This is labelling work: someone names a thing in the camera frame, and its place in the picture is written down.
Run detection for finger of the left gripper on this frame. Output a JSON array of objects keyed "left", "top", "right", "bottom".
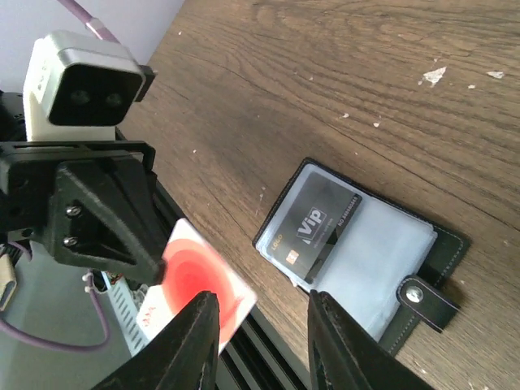
[{"left": 42, "top": 156, "right": 167, "bottom": 284}]

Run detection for black vip credit card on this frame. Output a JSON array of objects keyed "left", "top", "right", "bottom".
[{"left": 266, "top": 168, "right": 362, "bottom": 284}]

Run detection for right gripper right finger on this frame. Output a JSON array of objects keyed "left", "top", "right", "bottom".
[{"left": 308, "top": 290, "right": 431, "bottom": 390}]

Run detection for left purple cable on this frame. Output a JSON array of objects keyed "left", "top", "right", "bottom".
[{"left": 0, "top": 0, "right": 123, "bottom": 353}]

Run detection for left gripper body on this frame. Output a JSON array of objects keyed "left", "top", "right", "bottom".
[{"left": 1, "top": 141, "right": 157, "bottom": 260}]

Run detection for red circle credit card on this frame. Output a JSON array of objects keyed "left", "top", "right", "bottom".
[{"left": 136, "top": 219, "right": 257, "bottom": 352}]

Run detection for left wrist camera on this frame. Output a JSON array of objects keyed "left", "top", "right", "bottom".
[{"left": 22, "top": 30, "right": 156, "bottom": 141}]

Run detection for black card holder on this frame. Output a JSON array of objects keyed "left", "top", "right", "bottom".
[{"left": 253, "top": 158, "right": 470, "bottom": 354}]

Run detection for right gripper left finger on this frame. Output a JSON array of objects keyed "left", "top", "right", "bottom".
[{"left": 93, "top": 291, "right": 219, "bottom": 390}]

